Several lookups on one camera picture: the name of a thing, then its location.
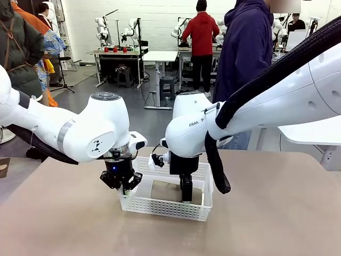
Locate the white standing desk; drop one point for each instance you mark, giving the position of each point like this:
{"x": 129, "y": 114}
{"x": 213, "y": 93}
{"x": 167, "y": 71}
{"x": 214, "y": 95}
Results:
{"x": 160, "y": 56}

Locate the person in red hoodie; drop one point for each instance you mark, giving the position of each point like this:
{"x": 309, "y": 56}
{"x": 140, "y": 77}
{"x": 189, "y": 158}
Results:
{"x": 201, "y": 32}

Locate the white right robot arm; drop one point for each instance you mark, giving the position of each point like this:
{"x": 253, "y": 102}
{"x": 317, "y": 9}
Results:
{"x": 279, "y": 106}

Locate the person in navy hoodie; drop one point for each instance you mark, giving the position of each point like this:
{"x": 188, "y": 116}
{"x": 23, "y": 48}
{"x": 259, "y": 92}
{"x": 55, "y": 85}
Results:
{"x": 245, "y": 53}

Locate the small grey bottle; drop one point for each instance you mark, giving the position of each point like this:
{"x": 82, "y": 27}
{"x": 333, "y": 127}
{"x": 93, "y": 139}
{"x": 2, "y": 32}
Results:
{"x": 167, "y": 100}

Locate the black microphone stand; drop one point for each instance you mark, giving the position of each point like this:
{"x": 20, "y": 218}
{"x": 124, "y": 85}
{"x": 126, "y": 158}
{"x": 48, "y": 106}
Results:
{"x": 61, "y": 77}

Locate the black tripod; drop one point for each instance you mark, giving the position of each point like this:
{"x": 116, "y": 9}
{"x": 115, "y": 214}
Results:
{"x": 312, "y": 26}

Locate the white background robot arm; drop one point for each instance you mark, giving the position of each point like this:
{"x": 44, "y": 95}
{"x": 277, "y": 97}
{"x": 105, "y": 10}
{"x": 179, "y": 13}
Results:
{"x": 278, "y": 29}
{"x": 220, "y": 34}
{"x": 131, "y": 29}
{"x": 102, "y": 29}
{"x": 177, "y": 29}

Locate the mannequin in orange blue clothes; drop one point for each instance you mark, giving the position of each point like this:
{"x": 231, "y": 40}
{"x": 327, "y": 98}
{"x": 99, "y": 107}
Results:
{"x": 50, "y": 42}

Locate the white monitor back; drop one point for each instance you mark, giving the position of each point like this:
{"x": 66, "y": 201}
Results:
{"x": 294, "y": 40}

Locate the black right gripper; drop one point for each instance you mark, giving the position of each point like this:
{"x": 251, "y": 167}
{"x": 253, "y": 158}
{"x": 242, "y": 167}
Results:
{"x": 183, "y": 164}

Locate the white perforated plastic basket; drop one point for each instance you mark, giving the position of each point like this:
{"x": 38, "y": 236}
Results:
{"x": 165, "y": 210}

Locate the person in black top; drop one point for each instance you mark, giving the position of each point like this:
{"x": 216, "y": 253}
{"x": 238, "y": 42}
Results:
{"x": 296, "y": 24}

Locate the dark grey stool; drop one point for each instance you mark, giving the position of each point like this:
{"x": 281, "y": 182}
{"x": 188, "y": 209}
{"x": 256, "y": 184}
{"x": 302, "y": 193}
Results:
{"x": 124, "y": 77}

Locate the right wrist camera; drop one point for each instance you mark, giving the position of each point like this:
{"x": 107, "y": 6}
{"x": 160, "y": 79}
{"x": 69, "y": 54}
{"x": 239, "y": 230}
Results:
{"x": 157, "y": 161}

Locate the mannequin in dark green jacket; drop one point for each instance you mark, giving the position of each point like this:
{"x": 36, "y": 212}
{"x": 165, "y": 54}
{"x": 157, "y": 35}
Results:
{"x": 18, "y": 53}

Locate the white round stand base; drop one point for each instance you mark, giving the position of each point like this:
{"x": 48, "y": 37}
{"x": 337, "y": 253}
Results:
{"x": 6, "y": 136}

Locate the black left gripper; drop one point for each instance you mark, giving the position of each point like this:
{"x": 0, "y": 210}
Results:
{"x": 118, "y": 169}

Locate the black fabric heap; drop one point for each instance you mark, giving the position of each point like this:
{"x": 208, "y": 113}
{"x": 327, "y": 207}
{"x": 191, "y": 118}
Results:
{"x": 37, "y": 156}

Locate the white background workbench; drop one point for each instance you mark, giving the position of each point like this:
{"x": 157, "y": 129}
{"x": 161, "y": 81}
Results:
{"x": 183, "y": 53}

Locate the person in maroon top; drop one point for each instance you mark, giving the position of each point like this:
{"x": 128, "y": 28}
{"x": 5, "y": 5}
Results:
{"x": 44, "y": 9}

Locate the white side table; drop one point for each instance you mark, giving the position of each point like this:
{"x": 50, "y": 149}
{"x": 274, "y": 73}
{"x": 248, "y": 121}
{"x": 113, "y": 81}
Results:
{"x": 314, "y": 133}

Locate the grey plastic step stool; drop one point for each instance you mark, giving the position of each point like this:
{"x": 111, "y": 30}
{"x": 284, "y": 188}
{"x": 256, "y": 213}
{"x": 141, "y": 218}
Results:
{"x": 167, "y": 88}

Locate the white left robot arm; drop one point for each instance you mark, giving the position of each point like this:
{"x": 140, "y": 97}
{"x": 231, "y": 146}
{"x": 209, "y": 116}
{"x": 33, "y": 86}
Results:
{"x": 101, "y": 120}

